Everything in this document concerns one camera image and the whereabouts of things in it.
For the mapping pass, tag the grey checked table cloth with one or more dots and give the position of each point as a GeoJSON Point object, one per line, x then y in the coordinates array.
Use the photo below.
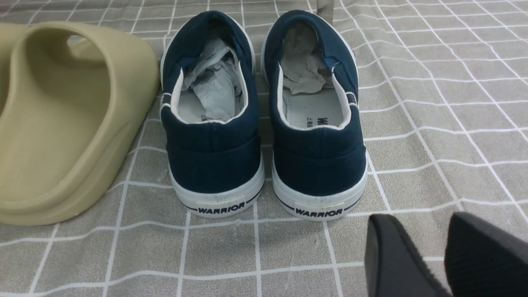
{"type": "Point", "coordinates": [443, 102]}

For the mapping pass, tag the navy slip-on shoe left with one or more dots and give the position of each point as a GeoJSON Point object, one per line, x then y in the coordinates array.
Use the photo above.
{"type": "Point", "coordinates": [210, 113]}

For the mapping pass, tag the olive foam slide right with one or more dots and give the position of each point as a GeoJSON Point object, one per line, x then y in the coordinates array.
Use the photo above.
{"type": "Point", "coordinates": [77, 96]}

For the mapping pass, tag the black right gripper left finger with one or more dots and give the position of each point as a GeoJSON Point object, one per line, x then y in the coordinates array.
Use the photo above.
{"type": "Point", "coordinates": [393, 265]}

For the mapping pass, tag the navy slip-on shoe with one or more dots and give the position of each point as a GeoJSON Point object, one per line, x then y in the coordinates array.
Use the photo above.
{"type": "Point", "coordinates": [319, 166]}
{"type": "Point", "coordinates": [210, 113]}

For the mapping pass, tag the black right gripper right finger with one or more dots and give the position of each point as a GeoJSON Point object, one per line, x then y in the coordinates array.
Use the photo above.
{"type": "Point", "coordinates": [482, 260]}

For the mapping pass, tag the navy slip-on shoe right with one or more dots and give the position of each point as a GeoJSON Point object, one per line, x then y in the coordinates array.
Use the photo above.
{"type": "Point", "coordinates": [319, 166]}

